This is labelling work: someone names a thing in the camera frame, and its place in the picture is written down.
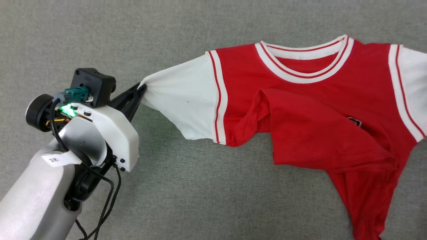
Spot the thin black cable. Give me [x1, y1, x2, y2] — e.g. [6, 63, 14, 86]
[75, 165, 122, 240]
[49, 98, 115, 240]

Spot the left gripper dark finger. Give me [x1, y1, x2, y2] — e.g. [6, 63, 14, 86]
[110, 83, 147, 108]
[116, 89, 147, 122]

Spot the teal cable connector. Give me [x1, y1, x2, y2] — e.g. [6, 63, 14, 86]
[63, 86, 90, 104]

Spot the red and white jersey shirt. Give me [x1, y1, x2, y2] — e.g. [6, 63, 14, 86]
[138, 34, 427, 240]

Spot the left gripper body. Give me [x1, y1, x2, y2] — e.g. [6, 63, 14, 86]
[26, 94, 108, 164]

